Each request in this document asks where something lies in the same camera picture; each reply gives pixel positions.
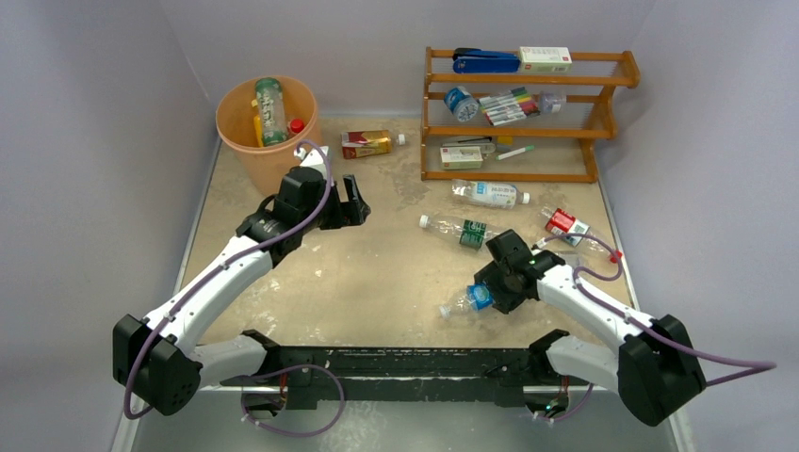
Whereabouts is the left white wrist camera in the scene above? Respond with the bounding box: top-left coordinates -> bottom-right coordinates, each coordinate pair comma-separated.
294,146 -> 329,180

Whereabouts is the orange plastic bin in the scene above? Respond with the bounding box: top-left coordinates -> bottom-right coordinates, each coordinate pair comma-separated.
216,75 -> 324,196

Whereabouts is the blue stapler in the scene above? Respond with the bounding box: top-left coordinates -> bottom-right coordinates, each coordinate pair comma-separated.
451,47 -> 520,73

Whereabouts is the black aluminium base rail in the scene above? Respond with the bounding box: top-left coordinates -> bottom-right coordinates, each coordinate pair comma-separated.
127,346 -> 678,413

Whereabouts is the blue tape roll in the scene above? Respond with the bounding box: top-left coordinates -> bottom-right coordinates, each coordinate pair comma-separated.
444,86 -> 481,122

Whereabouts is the grey stapler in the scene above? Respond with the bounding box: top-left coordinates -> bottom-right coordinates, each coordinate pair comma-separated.
441,136 -> 497,154

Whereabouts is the green white marker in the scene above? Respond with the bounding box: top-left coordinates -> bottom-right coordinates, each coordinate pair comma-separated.
496,145 -> 535,161

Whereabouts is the pack of coloured markers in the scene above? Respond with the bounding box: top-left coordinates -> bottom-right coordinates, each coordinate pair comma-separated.
478,87 -> 541,126

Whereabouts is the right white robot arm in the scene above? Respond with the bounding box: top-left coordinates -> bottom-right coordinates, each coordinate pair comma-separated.
474,230 -> 708,427

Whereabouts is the white stapler box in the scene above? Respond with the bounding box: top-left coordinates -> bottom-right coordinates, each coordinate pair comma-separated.
440,146 -> 483,170

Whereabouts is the red gold tea bottle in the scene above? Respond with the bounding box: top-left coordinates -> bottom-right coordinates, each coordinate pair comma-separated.
341,129 -> 408,159

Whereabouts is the clear bottle blue label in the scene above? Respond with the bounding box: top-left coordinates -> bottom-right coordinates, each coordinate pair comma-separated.
438,283 -> 495,319

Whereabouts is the red white Nongfu bottle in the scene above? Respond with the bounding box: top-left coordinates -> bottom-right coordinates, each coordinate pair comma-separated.
287,118 -> 305,137

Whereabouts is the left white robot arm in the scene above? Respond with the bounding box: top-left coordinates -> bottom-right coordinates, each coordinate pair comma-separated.
112,167 -> 370,419

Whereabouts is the wooden shelf rack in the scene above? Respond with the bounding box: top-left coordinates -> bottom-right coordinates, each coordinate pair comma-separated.
420,47 -> 641,184

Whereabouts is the yellow honey pomelo bottle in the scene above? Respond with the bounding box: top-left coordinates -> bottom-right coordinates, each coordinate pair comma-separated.
251,99 -> 264,148

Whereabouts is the small clear jar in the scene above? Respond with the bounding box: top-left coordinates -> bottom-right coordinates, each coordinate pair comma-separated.
538,91 -> 567,115

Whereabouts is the white blue label bottle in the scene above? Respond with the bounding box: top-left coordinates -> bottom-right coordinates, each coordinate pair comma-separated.
451,179 -> 530,209

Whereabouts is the green tea bottle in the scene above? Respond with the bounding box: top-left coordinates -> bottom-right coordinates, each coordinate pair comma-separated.
254,77 -> 289,147

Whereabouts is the white red box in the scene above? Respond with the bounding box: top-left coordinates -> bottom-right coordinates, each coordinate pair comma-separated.
517,46 -> 573,74

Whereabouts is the clear bottle dark green label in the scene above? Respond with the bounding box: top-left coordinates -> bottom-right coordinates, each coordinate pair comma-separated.
418,214 -> 503,250

